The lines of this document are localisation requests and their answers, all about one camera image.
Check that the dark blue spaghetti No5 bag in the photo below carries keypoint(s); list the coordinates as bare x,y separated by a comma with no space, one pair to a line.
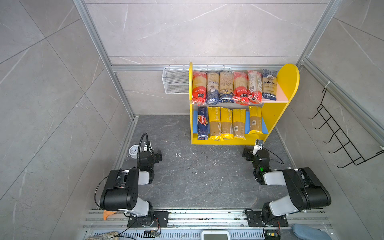
203,124

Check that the red clear spaghetti bag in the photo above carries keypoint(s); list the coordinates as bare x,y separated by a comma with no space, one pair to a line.
199,88

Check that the blue Ankara bag label down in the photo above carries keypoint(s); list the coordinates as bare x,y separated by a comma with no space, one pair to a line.
213,79

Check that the blue Ankara spaghetti bag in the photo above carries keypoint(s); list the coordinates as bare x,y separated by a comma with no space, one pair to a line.
269,85

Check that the black wall hook rack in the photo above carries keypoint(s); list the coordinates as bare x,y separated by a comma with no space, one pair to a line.
345,144

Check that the orange monster toy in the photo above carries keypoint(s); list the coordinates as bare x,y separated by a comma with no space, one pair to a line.
106,214

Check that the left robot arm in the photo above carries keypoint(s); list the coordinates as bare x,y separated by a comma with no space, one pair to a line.
121,191

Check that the white digital display device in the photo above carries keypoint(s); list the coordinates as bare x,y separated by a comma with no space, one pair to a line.
215,235

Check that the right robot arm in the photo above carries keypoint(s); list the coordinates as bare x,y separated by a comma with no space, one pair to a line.
305,190

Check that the pink upper shelf board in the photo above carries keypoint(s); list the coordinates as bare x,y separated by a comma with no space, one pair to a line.
281,97

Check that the red white-label spaghetti bag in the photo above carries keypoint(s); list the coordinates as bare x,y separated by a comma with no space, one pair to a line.
255,87

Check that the round white gauge clock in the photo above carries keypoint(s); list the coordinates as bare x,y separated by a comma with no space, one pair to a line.
134,150

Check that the yellow shelf unit frame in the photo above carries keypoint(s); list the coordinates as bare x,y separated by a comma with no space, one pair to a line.
288,78

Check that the yellow Pastatime spaghetti bag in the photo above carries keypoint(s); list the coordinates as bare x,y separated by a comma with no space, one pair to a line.
215,123

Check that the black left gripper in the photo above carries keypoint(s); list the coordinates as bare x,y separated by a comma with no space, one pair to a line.
157,158

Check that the white wire basket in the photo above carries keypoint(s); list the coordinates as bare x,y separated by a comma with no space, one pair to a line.
176,77

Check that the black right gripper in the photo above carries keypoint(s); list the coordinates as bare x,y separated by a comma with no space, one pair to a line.
250,154

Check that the blue-end Chinese spaghetti bag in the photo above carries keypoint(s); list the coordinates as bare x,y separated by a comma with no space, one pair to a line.
226,87

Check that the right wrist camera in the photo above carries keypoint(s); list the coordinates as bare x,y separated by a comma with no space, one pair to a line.
258,146

